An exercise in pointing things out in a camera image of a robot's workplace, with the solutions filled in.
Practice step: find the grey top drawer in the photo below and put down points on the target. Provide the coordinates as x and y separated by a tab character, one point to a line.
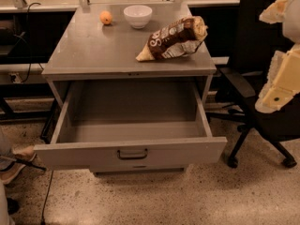
128	123

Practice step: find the grey drawer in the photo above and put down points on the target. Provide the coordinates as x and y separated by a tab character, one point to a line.
136	168
128	123

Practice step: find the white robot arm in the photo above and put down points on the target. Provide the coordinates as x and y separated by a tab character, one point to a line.
291	24

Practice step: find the grey metal drawer cabinet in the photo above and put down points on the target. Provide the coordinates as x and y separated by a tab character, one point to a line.
91	51

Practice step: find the grey bottom drawer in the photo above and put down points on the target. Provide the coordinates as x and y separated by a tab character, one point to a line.
136	168

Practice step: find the black office chair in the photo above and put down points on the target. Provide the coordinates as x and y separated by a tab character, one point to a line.
241	81

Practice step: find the brown chip bag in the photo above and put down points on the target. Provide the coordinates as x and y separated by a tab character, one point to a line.
180	38

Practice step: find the white bowl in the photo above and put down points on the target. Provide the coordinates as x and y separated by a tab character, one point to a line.
138	16

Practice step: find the orange fruit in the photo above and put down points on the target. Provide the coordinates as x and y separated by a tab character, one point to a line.
106	17

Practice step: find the tan shoe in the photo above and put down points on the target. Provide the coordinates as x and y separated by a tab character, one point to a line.
9	167

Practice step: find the black shoe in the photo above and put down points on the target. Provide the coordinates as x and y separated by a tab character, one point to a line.
12	206

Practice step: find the wall power outlet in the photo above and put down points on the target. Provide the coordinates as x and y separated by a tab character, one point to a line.
15	78

